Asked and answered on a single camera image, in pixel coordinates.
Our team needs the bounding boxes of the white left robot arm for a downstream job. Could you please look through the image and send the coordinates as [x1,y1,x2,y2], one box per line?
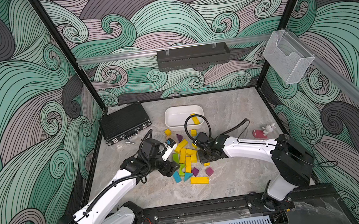
[56,153,180,224]

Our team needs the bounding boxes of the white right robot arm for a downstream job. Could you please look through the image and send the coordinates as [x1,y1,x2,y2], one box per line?
[193,134,315,212]

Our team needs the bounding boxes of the magenta cube block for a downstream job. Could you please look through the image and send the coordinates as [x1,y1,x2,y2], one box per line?
[205,167,214,177]

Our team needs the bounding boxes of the green rectangular block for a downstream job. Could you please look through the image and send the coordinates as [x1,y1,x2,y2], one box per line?
[172,153,180,164]

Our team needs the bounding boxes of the yellow cube right of tub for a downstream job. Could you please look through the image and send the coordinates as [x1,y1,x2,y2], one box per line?
[191,129,197,137]

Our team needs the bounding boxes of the purple cube block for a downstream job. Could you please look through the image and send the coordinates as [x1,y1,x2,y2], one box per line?
[192,168,199,177]

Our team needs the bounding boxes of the yellow upright long block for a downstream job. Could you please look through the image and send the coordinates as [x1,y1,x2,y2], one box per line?
[179,148,187,164]

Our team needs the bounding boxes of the yellow slanted long block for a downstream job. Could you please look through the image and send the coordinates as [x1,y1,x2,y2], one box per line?
[175,140,188,153]

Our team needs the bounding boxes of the teal long block at left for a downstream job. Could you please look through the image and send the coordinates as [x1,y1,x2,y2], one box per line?
[172,172,182,183]

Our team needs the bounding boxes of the light green arch block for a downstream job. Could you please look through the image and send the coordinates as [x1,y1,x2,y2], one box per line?
[179,164,186,177]

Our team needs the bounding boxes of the purple triangle block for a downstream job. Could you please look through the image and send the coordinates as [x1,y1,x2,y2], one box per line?
[177,134,183,143]

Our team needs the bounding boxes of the teal triangle block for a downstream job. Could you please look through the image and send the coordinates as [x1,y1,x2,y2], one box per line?
[184,172,193,182]

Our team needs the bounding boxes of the yellow cube block near tub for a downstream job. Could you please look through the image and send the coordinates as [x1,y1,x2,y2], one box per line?
[165,129,172,136]

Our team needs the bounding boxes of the white plastic tub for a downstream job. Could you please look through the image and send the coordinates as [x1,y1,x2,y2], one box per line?
[164,105,204,132]

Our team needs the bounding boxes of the pink and white toy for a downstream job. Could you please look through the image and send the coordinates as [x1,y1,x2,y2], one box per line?
[252,123,276,139]

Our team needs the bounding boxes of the black aluminium carrying case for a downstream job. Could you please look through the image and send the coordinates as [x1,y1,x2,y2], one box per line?
[99,102,152,146]

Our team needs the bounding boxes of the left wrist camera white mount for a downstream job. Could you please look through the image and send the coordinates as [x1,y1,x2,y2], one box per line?
[161,138,178,161]

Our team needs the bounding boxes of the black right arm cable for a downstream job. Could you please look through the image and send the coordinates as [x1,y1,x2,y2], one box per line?
[182,106,252,146]

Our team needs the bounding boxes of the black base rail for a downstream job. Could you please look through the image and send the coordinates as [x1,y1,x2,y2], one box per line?
[110,184,318,224]

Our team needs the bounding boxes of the black wall-mounted tray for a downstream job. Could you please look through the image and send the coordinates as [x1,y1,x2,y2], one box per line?
[157,42,231,72]

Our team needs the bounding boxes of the clear acrylic wall holder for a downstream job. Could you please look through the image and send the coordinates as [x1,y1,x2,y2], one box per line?
[263,29,315,85]

